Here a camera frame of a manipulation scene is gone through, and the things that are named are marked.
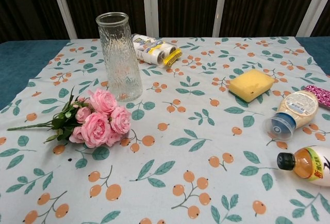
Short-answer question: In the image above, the white frame post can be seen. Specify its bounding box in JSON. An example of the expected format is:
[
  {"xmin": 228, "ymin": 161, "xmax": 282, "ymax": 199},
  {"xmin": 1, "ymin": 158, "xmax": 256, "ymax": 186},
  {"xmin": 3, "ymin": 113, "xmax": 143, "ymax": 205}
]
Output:
[
  {"xmin": 296, "ymin": 0, "xmax": 329, "ymax": 38},
  {"xmin": 48, "ymin": 0, "xmax": 78, "ymax": 40},
  {"xmin": 212, "ymin": 0, "xmax": 232, "ymax": 38},
  {"xmin": 142, "ymin": 0, "xmax": 159, "ymax": 38}
]

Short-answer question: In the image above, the pink rose bouquet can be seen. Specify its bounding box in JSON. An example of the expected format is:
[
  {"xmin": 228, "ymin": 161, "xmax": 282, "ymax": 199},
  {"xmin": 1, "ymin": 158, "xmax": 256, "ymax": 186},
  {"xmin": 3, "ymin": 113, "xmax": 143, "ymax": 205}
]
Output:
[{"xmin": 7, "ymin": 87, "xmax": 132, "ymax": 148}]

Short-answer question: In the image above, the pink patterned packet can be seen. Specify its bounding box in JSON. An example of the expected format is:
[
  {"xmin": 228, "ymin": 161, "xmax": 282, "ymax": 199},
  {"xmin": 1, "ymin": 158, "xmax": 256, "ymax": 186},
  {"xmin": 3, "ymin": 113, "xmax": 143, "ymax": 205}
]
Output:
[{"xmin": 303, "ymin": 85, "xmax": 330, "ymax": 111}]

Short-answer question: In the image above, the dark pleated curtain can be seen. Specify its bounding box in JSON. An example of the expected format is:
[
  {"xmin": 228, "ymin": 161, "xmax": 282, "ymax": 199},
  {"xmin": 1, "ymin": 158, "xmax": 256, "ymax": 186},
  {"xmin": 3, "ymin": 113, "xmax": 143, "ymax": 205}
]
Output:
[{"xmin": 0, "ymin": 0, "xmax": 330, "ymax": 44}]

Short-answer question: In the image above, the mayonnaise squeeze bottle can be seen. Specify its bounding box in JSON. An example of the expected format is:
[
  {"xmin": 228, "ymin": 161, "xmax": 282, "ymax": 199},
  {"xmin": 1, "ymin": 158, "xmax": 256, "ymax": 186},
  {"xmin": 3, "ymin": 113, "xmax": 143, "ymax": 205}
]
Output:
[{"xmin": 262, "ymin": 91, "xmax": 320, "ymax": 143}]

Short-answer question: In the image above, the orange drink bottle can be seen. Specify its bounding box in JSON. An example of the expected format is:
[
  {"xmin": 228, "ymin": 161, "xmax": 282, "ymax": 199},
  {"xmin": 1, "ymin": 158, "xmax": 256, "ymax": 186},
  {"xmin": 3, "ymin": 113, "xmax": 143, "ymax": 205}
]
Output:
[{"xmin": 277, "ymin": 146, "xmax": 330, "ymax": 189}]

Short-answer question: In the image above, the clear textured glass vase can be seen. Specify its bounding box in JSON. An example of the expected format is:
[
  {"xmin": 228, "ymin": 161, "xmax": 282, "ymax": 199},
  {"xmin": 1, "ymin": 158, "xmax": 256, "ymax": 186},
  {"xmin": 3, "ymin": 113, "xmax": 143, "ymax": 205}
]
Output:
[{"xmin": 95, "ymin": 12, "xmax": 143, "ymax": 102}]

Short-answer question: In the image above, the yellow sponge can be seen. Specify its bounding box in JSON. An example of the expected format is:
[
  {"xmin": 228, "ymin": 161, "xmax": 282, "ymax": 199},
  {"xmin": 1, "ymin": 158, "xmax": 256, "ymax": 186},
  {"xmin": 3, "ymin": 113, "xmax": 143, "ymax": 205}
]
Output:
[{"xmin": 228, "ymin": 70, "xmax": 275, "ymax": 104}]

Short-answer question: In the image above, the pack of white bag rolls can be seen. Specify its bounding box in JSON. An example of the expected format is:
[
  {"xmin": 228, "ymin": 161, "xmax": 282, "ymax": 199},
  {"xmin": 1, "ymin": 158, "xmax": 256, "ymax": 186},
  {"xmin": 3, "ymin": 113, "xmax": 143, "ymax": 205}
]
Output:
[{"xmin": 131, "ymin": 33, "xmax": 183, "ymax": 68}]

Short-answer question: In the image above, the floral print tablecloth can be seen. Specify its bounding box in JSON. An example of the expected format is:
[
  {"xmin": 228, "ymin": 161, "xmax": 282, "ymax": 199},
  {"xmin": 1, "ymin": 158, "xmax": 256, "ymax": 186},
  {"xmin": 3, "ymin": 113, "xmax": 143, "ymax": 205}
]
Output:
[{"xmin": 0, "ymin": 36, "xmax": 330, "ymax": 224}]

